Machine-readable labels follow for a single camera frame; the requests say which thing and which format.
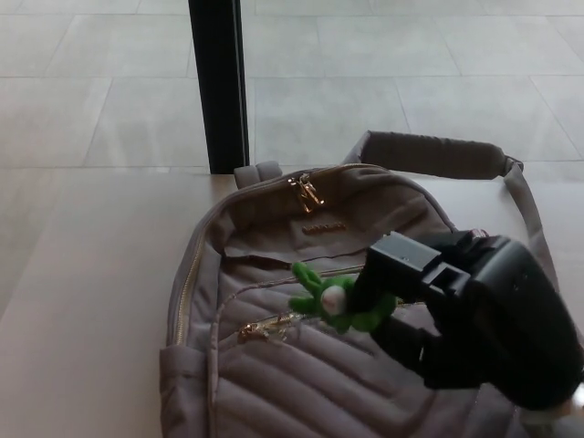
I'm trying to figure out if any black vertical post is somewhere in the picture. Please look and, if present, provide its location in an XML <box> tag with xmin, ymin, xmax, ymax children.
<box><xmin>186</xmin><ymin>0</ymin><xmax>251</xmax><ymax>176</ymax></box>

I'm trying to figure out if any green plush keychain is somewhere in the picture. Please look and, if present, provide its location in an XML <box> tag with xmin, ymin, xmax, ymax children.
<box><xmin>268</xmin><ymin>261</ymin><xmax>402</xmax><ymax>344</ymax></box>

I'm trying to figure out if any grey quilted backpack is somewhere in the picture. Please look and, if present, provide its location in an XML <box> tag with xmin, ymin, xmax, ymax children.
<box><xmin>157</xmin><ymin>130</ymin><xmax>584</xmax><ymax>438</ymax></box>

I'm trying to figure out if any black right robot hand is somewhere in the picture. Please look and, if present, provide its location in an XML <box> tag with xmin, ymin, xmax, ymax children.
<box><xmin>353</xmin><ymin>231</ymin><xmax>584</xmax><ymax>410</ymax></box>

